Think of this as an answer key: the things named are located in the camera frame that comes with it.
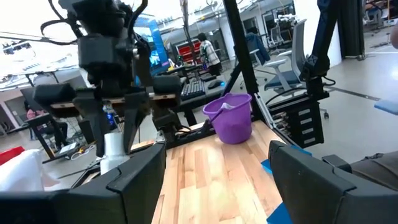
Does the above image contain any small clear bottle white cap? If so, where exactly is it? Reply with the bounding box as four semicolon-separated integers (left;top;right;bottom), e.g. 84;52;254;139
99;132;131;175

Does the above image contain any black aluminium table frame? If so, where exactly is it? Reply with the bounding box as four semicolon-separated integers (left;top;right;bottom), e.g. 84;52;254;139
71;0;280;187

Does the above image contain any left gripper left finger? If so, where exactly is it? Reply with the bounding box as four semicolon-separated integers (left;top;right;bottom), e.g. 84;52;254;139
0;142;167;224

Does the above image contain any blue screen monitor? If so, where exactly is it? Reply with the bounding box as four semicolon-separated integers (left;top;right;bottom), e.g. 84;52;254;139
133;15;171;73

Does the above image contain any purple plastic bucket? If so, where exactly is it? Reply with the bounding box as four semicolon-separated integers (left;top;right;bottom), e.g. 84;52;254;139
201;92;253;146

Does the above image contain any black computer mouse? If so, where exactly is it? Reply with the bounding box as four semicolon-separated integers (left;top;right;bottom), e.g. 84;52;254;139
207;79;226;90

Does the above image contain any clear spray bottle red trigger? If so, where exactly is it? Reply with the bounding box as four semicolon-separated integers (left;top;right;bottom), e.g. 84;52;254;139
0;146;25;166

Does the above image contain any black drawer cabinet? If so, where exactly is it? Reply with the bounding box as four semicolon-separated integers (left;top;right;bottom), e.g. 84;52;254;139
266;93;326;149

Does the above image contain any blue sponge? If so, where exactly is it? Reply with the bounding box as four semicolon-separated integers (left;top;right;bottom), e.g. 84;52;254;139
266;201;295;224
261;144;313;175

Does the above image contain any silver frame bracket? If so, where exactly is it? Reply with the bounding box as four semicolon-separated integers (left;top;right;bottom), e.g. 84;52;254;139
254;92;277;129

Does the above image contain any black pillar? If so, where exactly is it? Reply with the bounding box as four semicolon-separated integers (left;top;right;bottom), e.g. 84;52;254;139
337;0;366;60

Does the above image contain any black stand pole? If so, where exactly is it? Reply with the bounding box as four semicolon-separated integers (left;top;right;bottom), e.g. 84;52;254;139
299;0;343;102

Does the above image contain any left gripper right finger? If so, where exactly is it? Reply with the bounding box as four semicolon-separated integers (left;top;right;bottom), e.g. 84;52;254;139
267;139;398;224

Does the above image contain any grey office chair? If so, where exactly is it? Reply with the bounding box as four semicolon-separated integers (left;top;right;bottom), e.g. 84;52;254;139
241;18;331;119

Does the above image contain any red tool chest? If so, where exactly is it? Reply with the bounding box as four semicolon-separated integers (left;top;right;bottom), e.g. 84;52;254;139
175;39;203;65

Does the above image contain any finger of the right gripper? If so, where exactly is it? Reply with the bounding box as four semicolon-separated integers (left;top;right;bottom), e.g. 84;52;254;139
72;98;106;158
123;92;147;154

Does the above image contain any black keyboard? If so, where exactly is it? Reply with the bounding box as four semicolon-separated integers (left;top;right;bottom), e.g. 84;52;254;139
180;79;206;101

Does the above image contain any person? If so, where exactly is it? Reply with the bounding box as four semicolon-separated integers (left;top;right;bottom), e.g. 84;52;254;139
197;32;223;77
24;105;69;150

